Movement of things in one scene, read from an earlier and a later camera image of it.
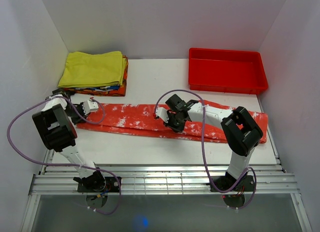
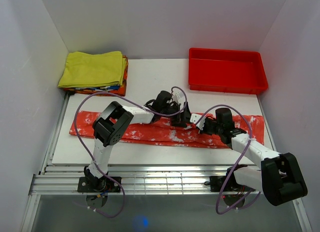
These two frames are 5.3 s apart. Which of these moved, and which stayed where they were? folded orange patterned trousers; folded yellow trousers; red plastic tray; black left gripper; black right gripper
Moved: black left gripper; black right gripper
Stayed: folded yellow trousers; folded orange patterned trousers; red plastic tray
